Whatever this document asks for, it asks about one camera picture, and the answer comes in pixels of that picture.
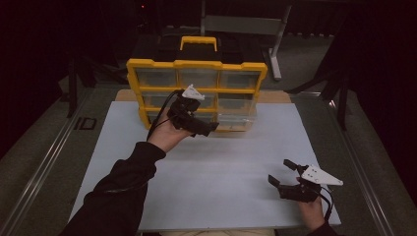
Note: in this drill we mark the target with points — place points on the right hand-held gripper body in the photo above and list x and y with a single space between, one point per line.
306 188

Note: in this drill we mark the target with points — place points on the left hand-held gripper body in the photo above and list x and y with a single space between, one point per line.
185 113

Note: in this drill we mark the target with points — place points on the clear plastic drawer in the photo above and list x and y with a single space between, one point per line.
236 122

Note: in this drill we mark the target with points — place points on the grey metal desk frame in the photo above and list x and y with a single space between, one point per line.
241 24

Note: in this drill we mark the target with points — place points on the person's right hand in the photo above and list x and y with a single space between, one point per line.
311 213

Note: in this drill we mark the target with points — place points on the black rectangular floor bracket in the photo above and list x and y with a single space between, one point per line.
85 123

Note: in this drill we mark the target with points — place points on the aluminium rail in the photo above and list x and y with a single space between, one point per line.
360 170
42 167

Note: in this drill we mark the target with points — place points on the person's left hand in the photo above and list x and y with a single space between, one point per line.
167 134

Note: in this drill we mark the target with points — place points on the black stand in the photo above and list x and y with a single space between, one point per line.
341 98
72 88

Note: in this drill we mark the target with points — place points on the yellow black drawer organizer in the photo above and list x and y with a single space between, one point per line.
198 76

